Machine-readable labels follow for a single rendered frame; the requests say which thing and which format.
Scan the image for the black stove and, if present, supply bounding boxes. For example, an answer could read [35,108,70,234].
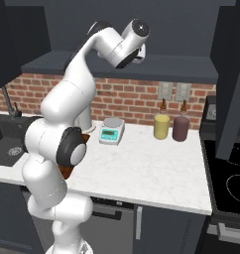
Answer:
[198,94,240,254]

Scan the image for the dark grey base cabinet door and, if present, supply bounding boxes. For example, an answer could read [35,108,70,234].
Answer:
[133,203,209,254]

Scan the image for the black tap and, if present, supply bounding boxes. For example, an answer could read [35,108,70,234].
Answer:
[0,84,24,119]

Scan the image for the silver cabinet door handle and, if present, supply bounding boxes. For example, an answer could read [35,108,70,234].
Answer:
[135,205,144,241]

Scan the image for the grey dishwasher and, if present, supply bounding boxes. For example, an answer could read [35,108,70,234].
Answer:
[22,190,137,254]

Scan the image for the grey wall outlet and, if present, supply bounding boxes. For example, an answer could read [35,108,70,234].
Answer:
[157,81,175,101]
[174,81,193,103]

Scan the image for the yellow sauce bottle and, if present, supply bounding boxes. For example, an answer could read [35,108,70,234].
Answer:
[153,97,172,141]

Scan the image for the silver oven handle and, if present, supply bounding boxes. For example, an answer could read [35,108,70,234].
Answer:
[206,221,240,246]

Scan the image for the dark grey base cabinet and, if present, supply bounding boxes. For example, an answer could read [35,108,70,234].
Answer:
[0,180,45,254]

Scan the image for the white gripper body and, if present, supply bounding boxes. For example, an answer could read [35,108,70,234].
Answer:
[134,44,148,64]

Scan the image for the dark red sauce bottle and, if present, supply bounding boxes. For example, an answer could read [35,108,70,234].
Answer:
[172,98,191,143]

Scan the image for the black sink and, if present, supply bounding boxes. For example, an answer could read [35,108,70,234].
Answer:
[0,113,45,169]

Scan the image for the dark grey wall cabinet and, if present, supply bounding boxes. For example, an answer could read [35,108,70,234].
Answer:
[4,0,238,85]

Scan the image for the brown wooden tray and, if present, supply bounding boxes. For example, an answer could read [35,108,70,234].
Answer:
[57,131,92,181]

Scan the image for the black dishwasher handle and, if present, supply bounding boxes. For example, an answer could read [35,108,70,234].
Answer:
[91,204,124,222]

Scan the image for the white digital kitchen scale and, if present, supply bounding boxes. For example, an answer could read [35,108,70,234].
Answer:
[98,117,126,147]

